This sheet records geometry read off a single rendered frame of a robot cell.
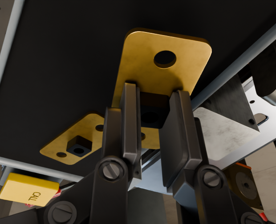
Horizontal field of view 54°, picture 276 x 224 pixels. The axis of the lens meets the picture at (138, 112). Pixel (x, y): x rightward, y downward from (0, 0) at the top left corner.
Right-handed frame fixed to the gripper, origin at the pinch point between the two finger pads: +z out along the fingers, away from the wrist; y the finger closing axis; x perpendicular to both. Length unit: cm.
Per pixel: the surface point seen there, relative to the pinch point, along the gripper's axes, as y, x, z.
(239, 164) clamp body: 38, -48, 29
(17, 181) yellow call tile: -10.4, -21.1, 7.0
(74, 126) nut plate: -4.2, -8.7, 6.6
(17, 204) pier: -53, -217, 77
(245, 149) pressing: 29.4, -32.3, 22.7
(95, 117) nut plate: -2.6, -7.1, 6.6
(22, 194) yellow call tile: -10.2, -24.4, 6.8
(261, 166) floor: 168, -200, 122
